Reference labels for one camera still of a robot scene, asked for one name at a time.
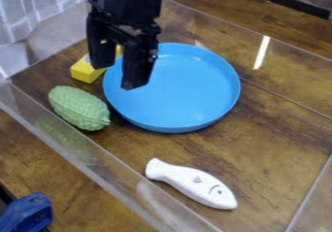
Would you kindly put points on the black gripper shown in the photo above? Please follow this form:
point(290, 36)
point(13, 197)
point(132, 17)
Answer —
point(125, 22)

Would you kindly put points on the blue round tray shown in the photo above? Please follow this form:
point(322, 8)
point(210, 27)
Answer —
point(192, 91)

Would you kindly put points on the white toy fish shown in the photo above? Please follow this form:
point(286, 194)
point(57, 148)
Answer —
point(193, 183)

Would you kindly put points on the yellow rectangular block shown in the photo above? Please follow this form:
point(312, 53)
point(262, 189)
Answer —
point(82, 71)

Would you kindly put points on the green bumpy toy gourd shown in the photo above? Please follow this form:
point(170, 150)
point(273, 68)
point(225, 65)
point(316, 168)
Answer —
point(78, 108)

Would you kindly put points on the white checkered curtain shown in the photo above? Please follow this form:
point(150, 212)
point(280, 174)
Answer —
point(20, 16)

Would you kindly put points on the clear acrylic barrier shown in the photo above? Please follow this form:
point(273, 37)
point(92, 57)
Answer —
point(268, 149)

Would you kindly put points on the blue clamp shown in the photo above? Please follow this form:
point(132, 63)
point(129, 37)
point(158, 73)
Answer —
point(28, 214)

